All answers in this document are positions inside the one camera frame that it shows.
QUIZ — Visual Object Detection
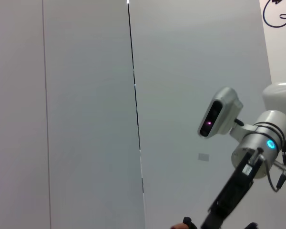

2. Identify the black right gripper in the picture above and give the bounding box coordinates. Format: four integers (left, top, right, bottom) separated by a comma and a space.
200, 150, 264, 229

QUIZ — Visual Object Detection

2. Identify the black fabric food bag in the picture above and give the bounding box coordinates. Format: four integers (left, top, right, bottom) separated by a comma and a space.
171, 216, 258, 229

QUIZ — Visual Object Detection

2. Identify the right gripper cable with connector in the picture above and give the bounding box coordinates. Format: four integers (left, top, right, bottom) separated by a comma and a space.
254, 147, 286, 193

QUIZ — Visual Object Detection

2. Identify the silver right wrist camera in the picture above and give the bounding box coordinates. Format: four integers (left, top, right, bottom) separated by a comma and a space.
197, 87, 244, 138

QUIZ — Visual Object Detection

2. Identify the black looped cable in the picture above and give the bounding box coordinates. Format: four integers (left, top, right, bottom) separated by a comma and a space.
262, 0, 286, 28

